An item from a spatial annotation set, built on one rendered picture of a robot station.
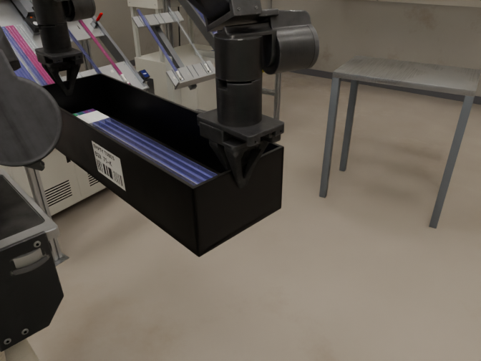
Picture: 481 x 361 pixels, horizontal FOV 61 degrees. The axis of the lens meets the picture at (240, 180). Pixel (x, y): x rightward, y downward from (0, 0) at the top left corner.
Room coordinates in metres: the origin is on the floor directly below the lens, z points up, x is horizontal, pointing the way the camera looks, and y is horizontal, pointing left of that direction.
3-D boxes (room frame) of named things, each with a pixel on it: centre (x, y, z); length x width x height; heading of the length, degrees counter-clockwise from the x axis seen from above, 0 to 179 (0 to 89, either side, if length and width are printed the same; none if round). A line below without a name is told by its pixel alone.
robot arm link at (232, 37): (0.50, 0.00, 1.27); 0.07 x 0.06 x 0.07; 118
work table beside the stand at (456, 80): (2.25, -0.92, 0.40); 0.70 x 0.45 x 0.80; 60
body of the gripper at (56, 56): (0.90, 0.39, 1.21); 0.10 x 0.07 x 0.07; 44
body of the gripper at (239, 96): (0.50, 0.00, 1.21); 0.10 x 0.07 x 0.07; 44
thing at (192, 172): (0.70, 0.19, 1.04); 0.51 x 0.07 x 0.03; 44
